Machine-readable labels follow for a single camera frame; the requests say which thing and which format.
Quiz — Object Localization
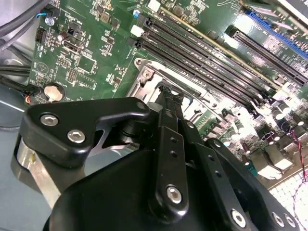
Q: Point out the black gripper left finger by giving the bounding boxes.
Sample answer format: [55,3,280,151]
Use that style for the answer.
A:
[11,84,191,218]

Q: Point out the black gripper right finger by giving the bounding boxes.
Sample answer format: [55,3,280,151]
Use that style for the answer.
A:
[172,93,304,231]

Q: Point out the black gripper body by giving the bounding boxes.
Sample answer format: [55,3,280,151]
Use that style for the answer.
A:
[42,149,231,231]

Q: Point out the metal socket cover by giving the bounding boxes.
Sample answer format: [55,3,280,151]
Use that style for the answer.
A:
[126,69,169,99]

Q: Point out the metal locking lever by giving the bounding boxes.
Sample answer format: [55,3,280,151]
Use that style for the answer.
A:
[149,61,212,99]

